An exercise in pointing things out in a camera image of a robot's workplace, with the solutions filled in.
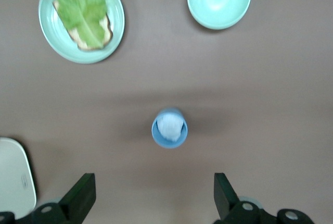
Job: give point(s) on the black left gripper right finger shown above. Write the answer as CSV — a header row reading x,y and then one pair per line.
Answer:
x,y
226,200

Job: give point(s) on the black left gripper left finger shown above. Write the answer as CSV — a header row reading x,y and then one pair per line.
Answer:
x,y
78,200

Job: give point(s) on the blue cup holding tissue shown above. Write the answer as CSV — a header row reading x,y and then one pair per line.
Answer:
x,y
169,144

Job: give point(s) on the cream toaster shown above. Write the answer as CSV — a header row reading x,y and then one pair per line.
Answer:
x,y
13,174

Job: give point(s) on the crumpled white tissue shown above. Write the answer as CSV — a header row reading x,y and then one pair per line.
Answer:
x,y
170,127

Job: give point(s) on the brown table cloth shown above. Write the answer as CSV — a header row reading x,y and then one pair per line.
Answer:
x,y
166,78

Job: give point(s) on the toasted bread slice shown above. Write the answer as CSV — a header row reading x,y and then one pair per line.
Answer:
x,y
79,42

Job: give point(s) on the pale green plate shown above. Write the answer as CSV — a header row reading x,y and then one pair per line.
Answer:
x,y
52,34

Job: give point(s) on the green lettuce leaf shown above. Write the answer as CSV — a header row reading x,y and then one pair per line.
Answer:
x,y
80,7

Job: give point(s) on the pale green bowl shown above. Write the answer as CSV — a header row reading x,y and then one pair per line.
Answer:
x,y
218,2

